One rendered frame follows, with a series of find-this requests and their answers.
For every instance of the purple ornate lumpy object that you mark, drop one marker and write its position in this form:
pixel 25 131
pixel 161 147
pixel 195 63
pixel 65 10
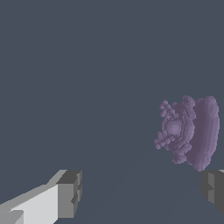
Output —
pixel 198 131

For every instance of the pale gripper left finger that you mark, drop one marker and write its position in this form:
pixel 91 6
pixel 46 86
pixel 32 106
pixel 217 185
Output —
pixel 46 201

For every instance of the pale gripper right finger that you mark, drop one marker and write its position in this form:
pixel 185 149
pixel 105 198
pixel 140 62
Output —
pixel 215 186

